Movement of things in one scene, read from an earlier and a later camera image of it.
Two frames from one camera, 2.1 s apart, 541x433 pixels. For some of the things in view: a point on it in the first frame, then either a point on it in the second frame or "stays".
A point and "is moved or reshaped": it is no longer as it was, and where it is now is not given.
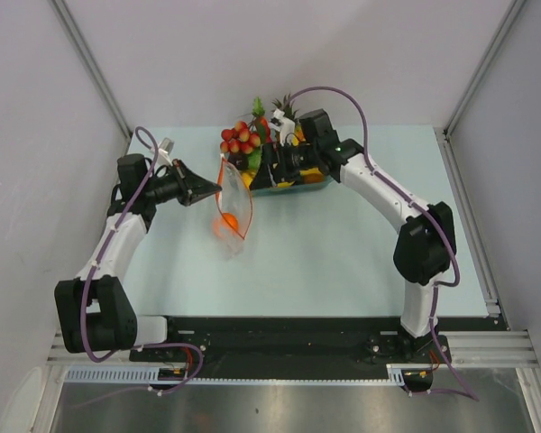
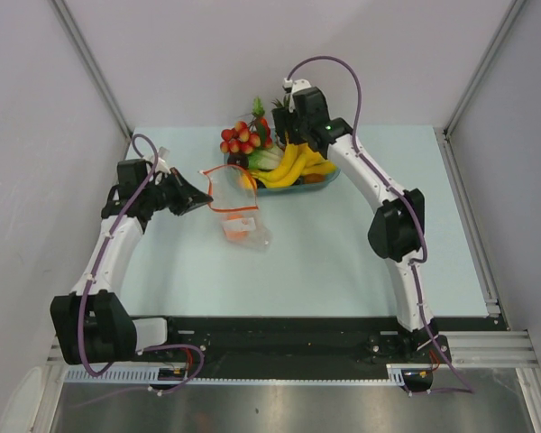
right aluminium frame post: [514, 12] stays
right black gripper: [273, 154] to [283, 118]
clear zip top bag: [233, 210] is moved or reshaped
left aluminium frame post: [73, 30] stays
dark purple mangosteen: [241, 161] stays
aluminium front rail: [467, 348] stays
